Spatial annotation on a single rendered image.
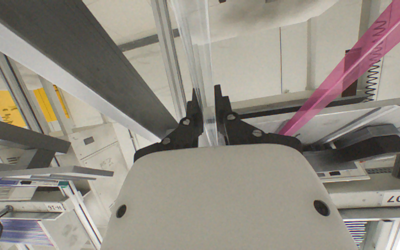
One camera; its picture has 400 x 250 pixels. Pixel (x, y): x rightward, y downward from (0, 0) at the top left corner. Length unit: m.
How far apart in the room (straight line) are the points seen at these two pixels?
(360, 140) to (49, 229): 1.29
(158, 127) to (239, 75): 1.76
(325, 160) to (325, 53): 2.05
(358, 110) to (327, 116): 0.03
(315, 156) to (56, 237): 1.25
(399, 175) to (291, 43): 1.70
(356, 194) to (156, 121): 0.66
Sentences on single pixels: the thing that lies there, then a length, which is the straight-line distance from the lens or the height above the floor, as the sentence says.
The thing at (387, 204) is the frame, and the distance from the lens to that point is 0.77.
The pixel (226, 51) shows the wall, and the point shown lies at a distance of 1.93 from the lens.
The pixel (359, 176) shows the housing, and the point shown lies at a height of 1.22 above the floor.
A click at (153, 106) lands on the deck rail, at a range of 0.18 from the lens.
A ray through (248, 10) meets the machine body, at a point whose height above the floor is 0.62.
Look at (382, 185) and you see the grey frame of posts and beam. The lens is 0.76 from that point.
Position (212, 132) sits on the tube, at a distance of 0.15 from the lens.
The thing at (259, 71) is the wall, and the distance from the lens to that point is 1.96.
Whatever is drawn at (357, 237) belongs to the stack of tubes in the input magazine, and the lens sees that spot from 0.77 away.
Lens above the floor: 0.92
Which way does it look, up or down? 14 degrees up
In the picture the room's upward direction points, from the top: 170 degrees clockwise
